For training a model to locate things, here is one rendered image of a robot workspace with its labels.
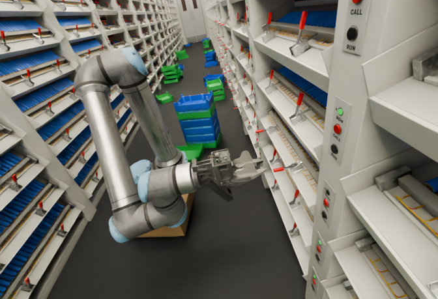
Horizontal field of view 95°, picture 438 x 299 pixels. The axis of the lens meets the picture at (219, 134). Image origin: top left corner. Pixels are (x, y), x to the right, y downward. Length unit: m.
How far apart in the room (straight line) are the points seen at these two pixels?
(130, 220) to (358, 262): 0.60
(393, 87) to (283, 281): 0.96
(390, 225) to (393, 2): 0.30
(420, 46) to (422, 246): 0.26
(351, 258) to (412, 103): 0.39
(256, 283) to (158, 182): 0.72
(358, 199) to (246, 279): 0.81
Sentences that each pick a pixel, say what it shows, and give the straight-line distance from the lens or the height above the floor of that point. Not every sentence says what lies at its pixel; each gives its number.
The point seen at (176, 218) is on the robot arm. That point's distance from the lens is 0.72.
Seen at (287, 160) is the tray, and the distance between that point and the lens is 0.80.
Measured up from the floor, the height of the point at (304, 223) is 0.36.
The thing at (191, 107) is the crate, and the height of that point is 0.43.
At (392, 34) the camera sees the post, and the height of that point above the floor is 1.00.
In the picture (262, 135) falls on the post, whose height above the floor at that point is 0.43.
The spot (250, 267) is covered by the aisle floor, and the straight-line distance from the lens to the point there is 1.17.
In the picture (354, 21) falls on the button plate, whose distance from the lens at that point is 0.35.
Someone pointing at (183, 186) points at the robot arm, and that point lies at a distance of 0.60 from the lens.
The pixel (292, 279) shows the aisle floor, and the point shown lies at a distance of 1.15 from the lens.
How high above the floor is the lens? 1.06
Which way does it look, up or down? 31 degrees down
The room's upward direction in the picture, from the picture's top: 12 degrees counter-clockwise
